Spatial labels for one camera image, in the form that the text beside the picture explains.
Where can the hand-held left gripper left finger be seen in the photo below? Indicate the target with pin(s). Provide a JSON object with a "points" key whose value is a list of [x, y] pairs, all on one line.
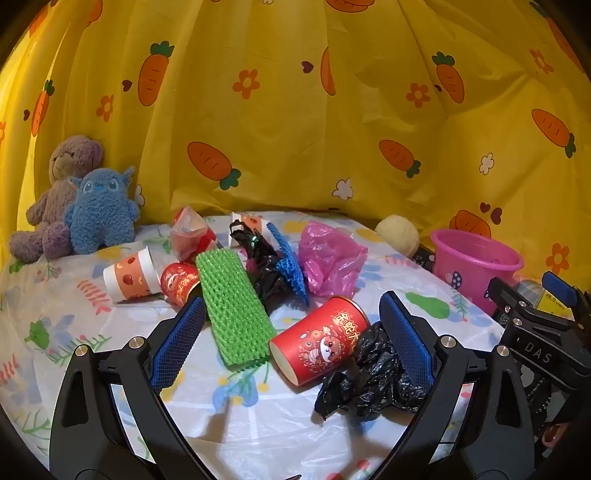
{"points": [[180, 341]]}

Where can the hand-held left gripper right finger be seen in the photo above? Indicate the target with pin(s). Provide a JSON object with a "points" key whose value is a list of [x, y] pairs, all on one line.
{"points": [[406, 341]]}

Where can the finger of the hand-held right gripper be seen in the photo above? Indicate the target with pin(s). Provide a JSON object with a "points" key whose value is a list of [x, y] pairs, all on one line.
{"points": [[505, 297], [561, 288]]}

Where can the pink plastic bucket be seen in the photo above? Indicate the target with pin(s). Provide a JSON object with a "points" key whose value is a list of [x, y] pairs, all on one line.
{"points": [[466, 272]]}

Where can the black plastic bag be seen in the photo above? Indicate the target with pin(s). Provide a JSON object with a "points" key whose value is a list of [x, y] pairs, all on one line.
{"points": [[265, 277], [369, 374]]}

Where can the small red paper cup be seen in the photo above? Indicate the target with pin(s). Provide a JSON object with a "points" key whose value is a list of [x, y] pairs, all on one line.
{"points": [[178, 281]]}

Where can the green foam net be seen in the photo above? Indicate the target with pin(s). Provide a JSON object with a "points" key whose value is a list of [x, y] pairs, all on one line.
{"points": [[231, 304]]}

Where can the white paper cup orange print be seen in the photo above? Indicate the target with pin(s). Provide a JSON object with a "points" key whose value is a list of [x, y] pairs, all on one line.
{"points": [[247, 220], [134, 277]]}

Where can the large red paper cup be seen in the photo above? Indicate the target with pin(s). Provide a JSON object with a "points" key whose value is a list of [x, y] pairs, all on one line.
{"points": [[318, 341]]}

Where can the red snack wrapper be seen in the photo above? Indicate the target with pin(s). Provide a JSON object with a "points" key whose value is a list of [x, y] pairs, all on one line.
{"points": [[189, 235]]}

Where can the pink plastic bag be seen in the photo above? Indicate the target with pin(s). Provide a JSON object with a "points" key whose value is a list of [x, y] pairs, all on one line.
{"points": [[328, 258]]}

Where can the blue foam net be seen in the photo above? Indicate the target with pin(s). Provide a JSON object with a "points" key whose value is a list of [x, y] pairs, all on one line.
{"points": [[288, 267]]}

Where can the person's right hand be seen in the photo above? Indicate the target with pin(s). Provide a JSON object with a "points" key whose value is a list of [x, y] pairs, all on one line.
{"points": [[554, 436]]}

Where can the pastel striped box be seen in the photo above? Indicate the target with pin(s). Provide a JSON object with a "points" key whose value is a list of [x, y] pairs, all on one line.
{"points": [[531, 293]]}

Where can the cream plush ball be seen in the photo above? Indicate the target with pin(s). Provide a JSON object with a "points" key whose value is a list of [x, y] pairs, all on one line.
{"points": [[397, 235]]}

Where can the blue plush toy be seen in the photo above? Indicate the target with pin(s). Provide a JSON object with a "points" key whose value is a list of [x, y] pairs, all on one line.
{"points": [[101, 212]]}

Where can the brown teddy bear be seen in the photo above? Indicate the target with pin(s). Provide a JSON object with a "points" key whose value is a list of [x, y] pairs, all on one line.
{"points": [[60, 194]]}

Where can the yellow carrot print curtain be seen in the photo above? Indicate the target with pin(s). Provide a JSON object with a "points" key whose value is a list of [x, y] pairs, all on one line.
{"points": [[295, 115]]}

